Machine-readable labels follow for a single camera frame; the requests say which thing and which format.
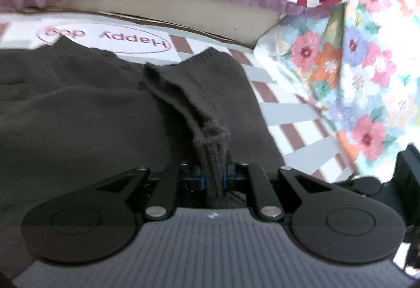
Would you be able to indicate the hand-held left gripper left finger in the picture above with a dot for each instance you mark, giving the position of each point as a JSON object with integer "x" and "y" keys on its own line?
{"x": 200, "y": 181}

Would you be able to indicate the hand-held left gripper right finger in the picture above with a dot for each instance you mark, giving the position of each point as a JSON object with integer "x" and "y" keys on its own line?
{"x": 225, "y": 181}

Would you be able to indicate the dark brown knit sweater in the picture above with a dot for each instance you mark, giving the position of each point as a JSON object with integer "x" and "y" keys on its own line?
{"x": 82, "y": 127}

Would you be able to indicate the striped printed mat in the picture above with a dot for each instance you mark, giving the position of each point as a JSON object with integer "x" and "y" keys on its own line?
{"x": 295, "y": 110}

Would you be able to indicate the floral blanket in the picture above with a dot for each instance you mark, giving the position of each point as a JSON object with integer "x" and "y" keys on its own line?
{"x": 377, "y": 61}

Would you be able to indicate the beige bed base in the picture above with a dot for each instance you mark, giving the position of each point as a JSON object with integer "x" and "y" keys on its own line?
{"x": 164, "y": 12}

